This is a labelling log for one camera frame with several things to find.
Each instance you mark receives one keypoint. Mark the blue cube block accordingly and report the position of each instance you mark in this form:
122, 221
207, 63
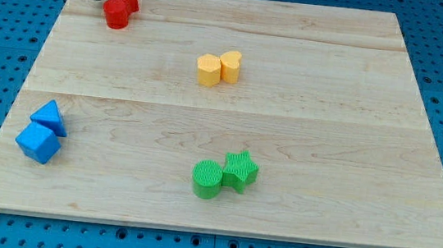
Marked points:
38, 142

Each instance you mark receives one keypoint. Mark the yellow heart block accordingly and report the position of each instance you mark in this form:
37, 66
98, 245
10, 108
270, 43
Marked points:
230, 66

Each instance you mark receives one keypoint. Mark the red cylinder block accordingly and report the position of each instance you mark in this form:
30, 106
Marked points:
116, 14

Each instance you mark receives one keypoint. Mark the green star block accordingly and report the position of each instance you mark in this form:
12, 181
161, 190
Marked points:
239, 171

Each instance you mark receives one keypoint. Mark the yellow hexagon block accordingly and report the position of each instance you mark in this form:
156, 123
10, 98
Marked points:
208, 70

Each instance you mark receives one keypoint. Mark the green cylinder block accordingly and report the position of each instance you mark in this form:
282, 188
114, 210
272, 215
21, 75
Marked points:
207, 179

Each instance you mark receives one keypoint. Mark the blue triangle block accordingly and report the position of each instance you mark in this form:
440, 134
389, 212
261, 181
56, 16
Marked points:
49, 116

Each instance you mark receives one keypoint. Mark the light wooden board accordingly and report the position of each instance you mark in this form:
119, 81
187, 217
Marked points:
326, 103

